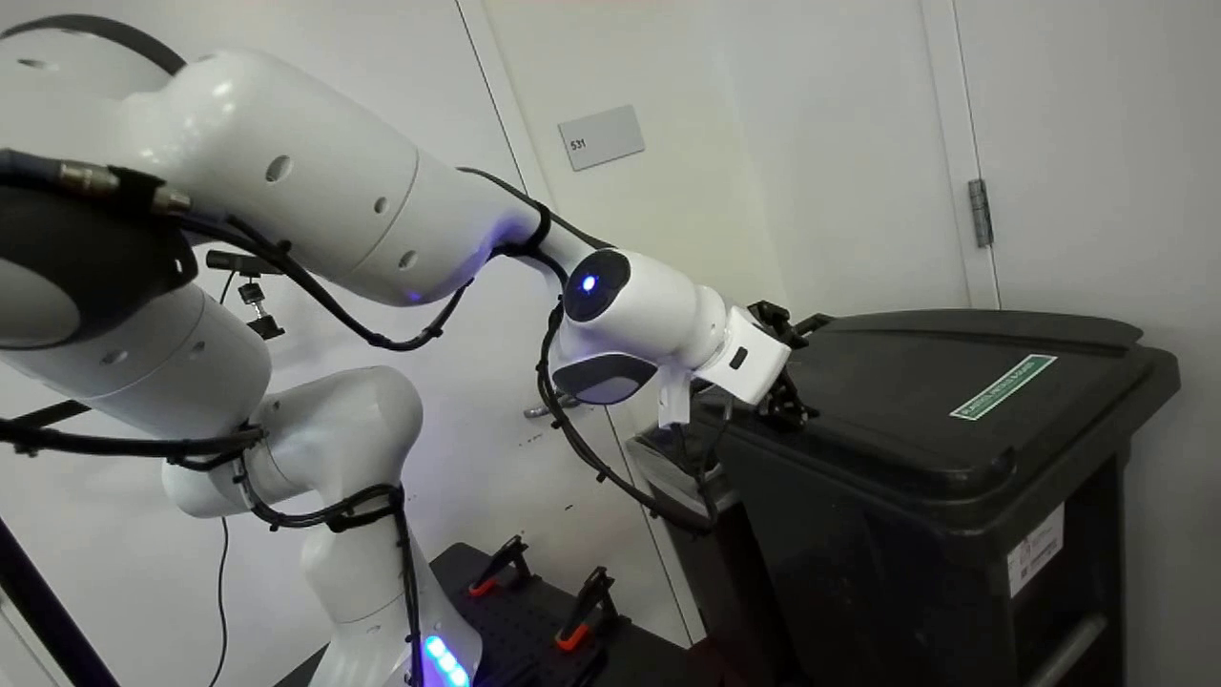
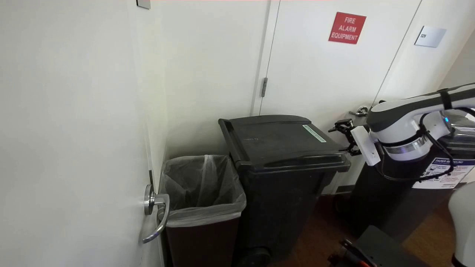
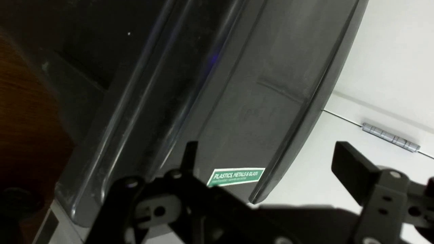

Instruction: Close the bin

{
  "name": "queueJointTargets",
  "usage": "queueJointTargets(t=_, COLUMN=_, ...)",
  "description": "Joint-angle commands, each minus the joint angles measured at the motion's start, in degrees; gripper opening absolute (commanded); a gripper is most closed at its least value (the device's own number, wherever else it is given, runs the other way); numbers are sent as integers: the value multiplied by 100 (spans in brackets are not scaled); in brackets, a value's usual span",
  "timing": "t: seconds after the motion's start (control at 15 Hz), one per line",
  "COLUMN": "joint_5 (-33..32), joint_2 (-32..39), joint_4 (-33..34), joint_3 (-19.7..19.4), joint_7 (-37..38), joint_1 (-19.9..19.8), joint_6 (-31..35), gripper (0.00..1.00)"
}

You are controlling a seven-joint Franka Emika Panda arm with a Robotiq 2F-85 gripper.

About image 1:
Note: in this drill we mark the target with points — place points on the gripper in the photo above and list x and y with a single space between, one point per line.
788 401

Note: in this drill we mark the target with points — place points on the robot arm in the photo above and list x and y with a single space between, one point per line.
286 172

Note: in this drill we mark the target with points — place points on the black bin lid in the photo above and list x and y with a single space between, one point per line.
906 401

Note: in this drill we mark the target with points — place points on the black wheeled bin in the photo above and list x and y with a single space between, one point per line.
906 534

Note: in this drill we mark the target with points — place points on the dark bin with grey rim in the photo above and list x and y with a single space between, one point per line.
687 572

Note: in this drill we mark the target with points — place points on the grey door hinge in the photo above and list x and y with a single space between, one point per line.
981 212

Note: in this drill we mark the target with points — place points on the black clamp with orange tips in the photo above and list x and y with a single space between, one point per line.
504 563
587 606

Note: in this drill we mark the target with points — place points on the grey door sign plate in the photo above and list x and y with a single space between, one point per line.
603 136

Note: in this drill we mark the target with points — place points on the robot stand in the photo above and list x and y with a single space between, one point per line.
520 620

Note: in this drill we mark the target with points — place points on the camera on mount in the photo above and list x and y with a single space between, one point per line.
238 261

